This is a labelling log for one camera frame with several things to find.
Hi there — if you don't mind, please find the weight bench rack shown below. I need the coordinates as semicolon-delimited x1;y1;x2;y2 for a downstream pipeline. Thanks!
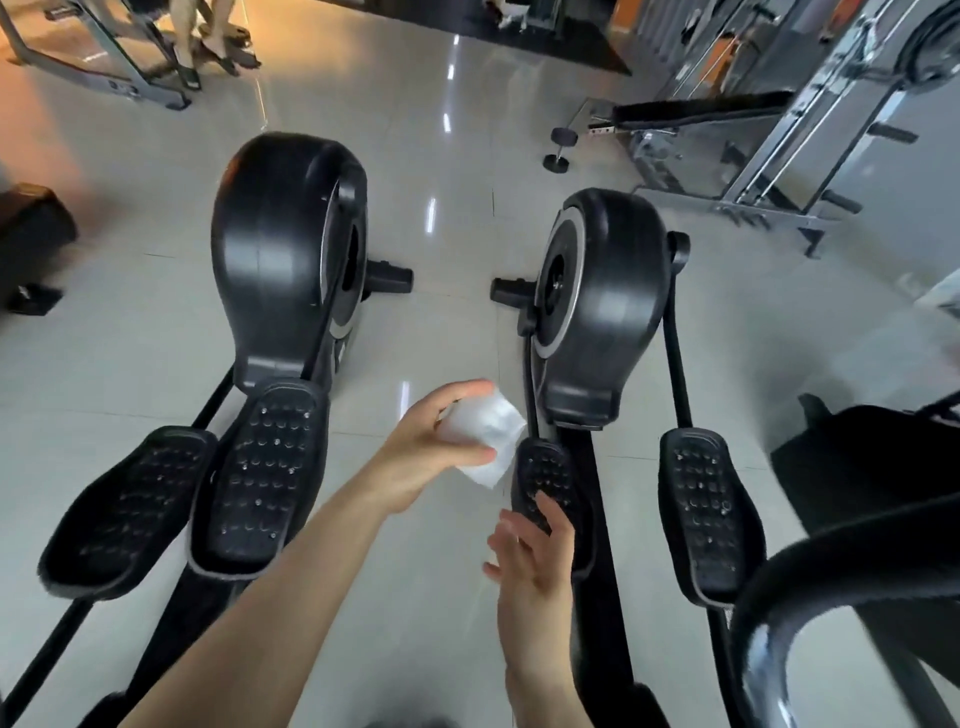
582;0;960;260

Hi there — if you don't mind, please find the black elliptical machine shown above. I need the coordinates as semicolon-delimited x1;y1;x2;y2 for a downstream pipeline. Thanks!
487;187;960;728
0;132;416;728

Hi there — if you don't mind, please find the small black dumbbell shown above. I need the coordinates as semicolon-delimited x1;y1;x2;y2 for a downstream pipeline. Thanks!
543;126;581;176

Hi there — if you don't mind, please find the plate loaded gym machine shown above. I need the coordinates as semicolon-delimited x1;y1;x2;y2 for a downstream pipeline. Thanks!
0;0;197;111

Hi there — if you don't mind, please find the glossy black treadmill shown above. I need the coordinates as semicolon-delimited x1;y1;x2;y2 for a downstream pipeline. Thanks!
768;387;960;539

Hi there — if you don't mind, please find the person's left hand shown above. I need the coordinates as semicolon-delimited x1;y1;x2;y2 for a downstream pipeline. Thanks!
364;379;500;516

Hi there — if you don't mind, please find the person's right hand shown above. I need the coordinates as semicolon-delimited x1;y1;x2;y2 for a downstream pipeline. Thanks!
483;492;579;699

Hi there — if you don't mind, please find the white wet wipe sheet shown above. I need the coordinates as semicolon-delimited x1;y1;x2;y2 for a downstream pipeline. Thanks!
438;387;530;489

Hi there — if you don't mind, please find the person's left forearm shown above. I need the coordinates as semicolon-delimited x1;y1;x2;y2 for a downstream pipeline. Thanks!
123;480;395;728

